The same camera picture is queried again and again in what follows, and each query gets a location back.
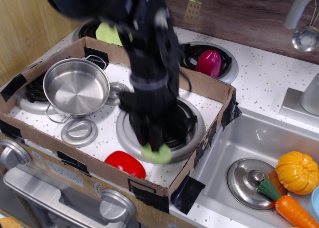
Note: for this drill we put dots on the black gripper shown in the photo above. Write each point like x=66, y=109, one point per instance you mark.
x=154, y=109

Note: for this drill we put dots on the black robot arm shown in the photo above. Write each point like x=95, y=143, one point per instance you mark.
x=146, y=32

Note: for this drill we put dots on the steel pot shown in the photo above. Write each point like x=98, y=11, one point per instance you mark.
x=76, y=87

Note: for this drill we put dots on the steel pot lid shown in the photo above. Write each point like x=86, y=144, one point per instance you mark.
x=243, y=179

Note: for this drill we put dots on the red toy pepper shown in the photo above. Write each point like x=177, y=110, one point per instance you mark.
x=127, y=163

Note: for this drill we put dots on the grey stovetop knob middle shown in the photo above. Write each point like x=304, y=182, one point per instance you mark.
x=115, y=89

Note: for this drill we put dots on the grey stovetop knob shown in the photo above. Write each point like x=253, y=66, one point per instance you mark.
x=115, y=89
x=79, y=132

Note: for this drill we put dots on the grey stovetop knob front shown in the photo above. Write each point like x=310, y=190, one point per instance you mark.
x=79, y=132

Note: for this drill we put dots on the grey oven knob right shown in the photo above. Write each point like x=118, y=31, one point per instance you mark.
x=115, y=207

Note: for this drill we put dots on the grey oven knob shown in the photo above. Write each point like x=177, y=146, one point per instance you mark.
x=13, y=155
x=115, y=207

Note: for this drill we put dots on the steel sink basin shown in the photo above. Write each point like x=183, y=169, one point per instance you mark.
x=250, y=135

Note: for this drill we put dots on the back right black burner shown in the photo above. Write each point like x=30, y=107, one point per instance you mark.
x=192, y=51

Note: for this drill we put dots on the green plastic plate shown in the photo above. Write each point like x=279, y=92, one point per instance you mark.
x=109, y=34

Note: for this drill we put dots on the back left black burner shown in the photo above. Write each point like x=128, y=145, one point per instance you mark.
x=87, y=29

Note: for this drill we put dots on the front left black burner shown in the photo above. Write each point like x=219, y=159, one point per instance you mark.
x=32, y=98

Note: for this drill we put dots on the hanging green spatula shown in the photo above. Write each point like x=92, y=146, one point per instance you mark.
x=192, y=11

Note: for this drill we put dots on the grey oven knob left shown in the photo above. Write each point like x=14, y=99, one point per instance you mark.
x=13, y=155

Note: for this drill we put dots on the cardboard fence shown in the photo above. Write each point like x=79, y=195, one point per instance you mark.
x=149, y=192

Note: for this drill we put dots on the grey faucet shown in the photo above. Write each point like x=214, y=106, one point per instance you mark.
x=298, y=105

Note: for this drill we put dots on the orange toy pumpkin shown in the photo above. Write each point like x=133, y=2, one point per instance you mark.
x=298, y=172

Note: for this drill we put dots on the orange toy carrot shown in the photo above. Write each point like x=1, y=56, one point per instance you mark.
x=287, y=206

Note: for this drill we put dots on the orange toy bottom left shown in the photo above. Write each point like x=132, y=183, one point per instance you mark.
x=7, y=222

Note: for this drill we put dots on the hanging steel ladle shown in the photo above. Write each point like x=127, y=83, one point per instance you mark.
x=306, y=38

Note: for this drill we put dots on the light blue cup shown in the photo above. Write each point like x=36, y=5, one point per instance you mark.
x=314, y=204

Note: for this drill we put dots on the grey oven door handle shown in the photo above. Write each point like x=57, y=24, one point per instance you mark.
x=49, y=198

